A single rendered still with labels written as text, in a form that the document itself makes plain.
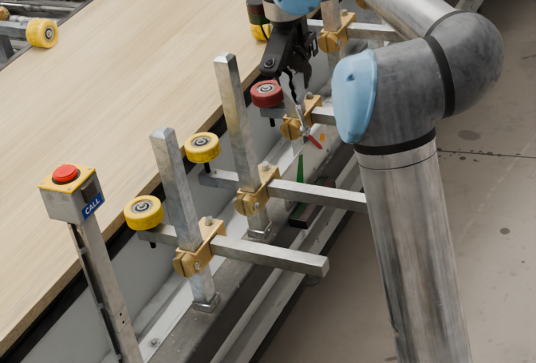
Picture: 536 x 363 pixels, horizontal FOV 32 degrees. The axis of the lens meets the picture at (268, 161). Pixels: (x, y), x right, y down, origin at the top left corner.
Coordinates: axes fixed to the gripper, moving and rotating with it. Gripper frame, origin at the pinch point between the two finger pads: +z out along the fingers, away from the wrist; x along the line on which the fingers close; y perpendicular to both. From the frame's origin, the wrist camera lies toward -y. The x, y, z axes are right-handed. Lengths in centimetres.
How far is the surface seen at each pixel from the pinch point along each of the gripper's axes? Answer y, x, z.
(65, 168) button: -63, 8, -24
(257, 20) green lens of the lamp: 9.7, 12.1, -13.8
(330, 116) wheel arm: 15.0, 0.1, 13.6
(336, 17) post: 37.2, 6.1, -1.1
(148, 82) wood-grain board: 14, 51, 9
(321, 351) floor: 16, 15, 99
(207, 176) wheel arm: -10.2, 20.8, 17.0
